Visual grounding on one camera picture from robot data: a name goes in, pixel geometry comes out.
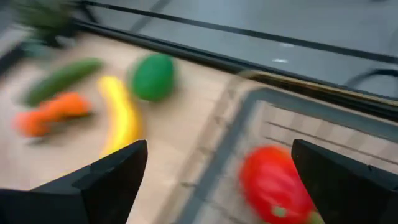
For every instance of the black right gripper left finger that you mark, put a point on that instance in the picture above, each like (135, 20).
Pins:
(77, 199)

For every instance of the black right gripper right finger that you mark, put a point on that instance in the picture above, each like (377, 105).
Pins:
(351, 193)

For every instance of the red apple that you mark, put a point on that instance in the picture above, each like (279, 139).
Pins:
(270, 183)

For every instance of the yellow banana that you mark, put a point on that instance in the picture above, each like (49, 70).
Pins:
(119, 112)

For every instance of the green cucumber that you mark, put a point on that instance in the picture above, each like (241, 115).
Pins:
(62, 79)

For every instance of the green lime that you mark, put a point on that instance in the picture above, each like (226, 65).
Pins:
(152, 77)

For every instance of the white floor scrap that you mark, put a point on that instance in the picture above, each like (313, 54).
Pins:
(280, 60)

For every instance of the potted succulent plant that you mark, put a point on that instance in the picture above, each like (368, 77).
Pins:
(46, 18)

